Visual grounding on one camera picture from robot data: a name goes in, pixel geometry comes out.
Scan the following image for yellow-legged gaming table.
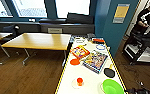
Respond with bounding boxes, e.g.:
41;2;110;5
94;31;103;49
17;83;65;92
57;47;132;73
53;34;129;94

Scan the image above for red yellow game box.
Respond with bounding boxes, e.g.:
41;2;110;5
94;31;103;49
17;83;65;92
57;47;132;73
69;45;92;61

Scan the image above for clear plastic container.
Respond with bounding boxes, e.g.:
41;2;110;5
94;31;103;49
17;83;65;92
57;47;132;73
73;37;88;45

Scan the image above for flat orange disc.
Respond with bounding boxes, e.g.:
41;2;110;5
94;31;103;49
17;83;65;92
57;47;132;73
69;58;82;66

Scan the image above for small grey box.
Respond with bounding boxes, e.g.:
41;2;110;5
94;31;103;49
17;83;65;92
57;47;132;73
87;32;96;40

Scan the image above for flat red object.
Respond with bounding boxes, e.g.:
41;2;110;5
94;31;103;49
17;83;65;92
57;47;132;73
91;38;106;45

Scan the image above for colourful board game box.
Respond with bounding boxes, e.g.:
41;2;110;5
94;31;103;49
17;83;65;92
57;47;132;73
81;49;110;75

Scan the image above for white blue-rimmed bowl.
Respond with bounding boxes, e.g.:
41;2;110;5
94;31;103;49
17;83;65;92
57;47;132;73
94;43;108;52

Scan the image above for dark padded backrest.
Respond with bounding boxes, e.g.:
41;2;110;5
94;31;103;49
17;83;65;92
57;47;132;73
66;11;95;25

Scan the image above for small orange cup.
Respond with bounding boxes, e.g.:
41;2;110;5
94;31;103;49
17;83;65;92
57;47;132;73
76;77;84;87

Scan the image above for bright window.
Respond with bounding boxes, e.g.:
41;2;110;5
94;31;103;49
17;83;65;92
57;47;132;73
0;0;14;19
12;0;48;19
54;0;92;20

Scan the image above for dark window bench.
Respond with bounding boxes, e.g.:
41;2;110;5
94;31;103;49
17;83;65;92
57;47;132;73
0;19;96;36

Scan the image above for dark office chair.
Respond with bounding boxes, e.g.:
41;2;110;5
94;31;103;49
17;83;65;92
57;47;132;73
2;24;22;38

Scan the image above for white storage box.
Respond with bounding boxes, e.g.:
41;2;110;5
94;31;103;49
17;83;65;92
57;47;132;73
136;46;150;65

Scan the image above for person in dark shirt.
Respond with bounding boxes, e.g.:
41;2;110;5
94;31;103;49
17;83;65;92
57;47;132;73
133;0;150;36

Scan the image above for grey wall vent panel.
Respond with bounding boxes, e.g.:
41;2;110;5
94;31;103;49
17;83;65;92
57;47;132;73
47;27;63;35

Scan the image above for yellow wall sign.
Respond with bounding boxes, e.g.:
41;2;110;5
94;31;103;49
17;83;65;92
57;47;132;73
112;3;131;25

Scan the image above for black floor cable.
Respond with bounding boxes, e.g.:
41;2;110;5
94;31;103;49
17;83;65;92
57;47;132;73
119;63;149;88

